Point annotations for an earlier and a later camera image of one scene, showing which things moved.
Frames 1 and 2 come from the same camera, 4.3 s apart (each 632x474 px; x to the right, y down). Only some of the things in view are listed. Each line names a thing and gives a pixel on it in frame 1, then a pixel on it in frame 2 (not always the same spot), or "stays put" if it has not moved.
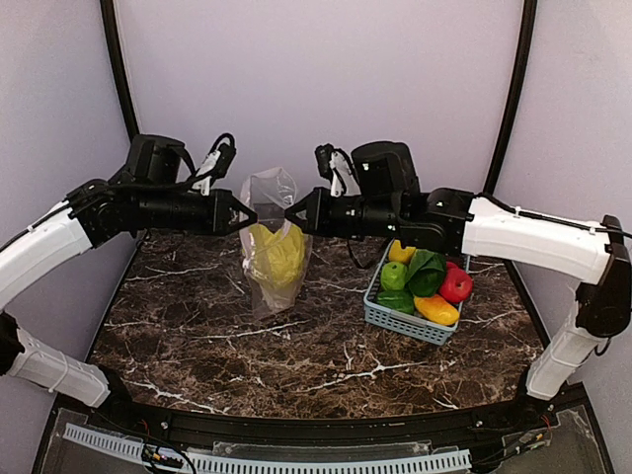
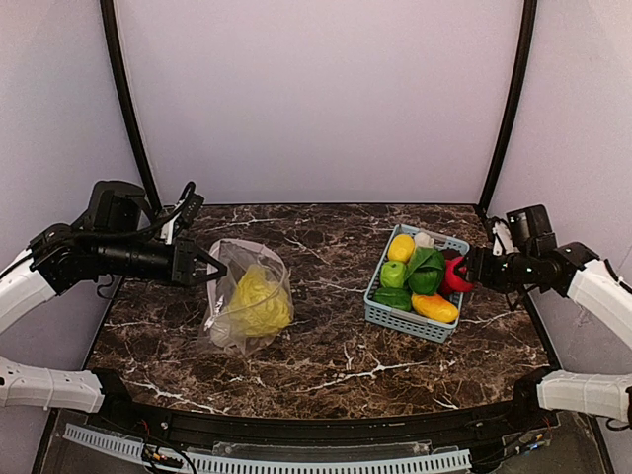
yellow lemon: x=396 y=253 stays put
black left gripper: x=220 y=211 to x=184 y=262
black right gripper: x=319 y=211 to x=475 y=268
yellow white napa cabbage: x=278 y=258 to x=262 y=305
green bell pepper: x=400 y=300 stays put
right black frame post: x=517 y=91 stays put
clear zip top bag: x=275 y=253 to x=252 y=305
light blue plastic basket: x=405 y=323 stays put
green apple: x=393 y=276 stays put
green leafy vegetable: x=426 y=273 stays put
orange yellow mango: x=436 y=308 stays put
